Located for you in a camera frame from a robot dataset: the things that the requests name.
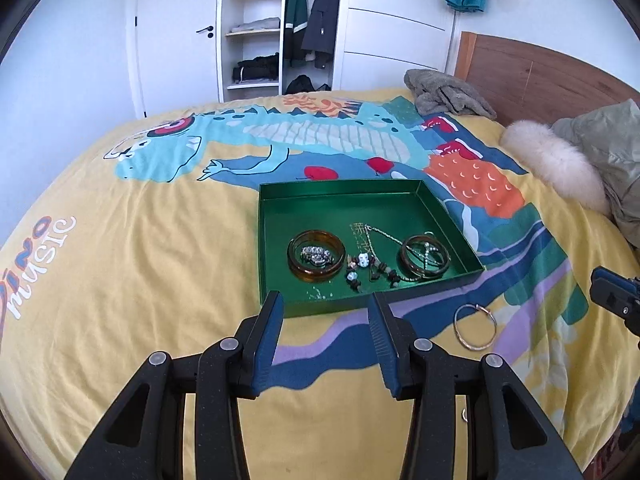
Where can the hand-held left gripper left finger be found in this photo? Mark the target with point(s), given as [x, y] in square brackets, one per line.
[267, 350]

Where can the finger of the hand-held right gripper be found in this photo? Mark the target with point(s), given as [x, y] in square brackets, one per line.
[612, 292]

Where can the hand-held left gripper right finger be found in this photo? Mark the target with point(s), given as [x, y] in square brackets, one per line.
[385, 350]

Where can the dark brown bangle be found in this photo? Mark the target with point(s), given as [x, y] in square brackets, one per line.
[425, 276]

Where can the wide silver bangle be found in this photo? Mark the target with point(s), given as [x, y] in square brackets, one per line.
[470, 344]

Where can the amber bangle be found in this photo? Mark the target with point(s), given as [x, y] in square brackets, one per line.
[292, 260]

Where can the green tray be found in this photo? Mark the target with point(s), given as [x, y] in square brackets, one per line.
[320, 210]

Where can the grey padded jacket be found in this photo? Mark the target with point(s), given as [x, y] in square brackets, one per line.
[615, 160]

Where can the white fur trim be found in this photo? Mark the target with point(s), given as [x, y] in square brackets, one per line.
[550, 165]

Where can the wooden headboard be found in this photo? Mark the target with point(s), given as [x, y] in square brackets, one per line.
[525, 75]

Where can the grey crumpled cloth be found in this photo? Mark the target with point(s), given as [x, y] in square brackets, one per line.
[445, 92]

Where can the black cloth bundle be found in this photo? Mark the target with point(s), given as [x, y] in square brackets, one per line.
[306, 85]

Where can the black bag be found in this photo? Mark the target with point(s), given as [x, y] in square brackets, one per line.
[257, 67]

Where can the folded light clothes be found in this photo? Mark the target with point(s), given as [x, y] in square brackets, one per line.
[255, 25]

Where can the white door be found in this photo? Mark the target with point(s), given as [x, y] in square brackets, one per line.
[175, 35]

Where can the white wardrobe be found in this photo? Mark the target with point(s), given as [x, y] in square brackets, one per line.
[395, 15]

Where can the hanging green jacket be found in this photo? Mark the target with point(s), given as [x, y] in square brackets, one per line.
[295, 15]

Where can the hanging dark grey jacket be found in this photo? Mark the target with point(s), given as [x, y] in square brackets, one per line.
[322, 15]

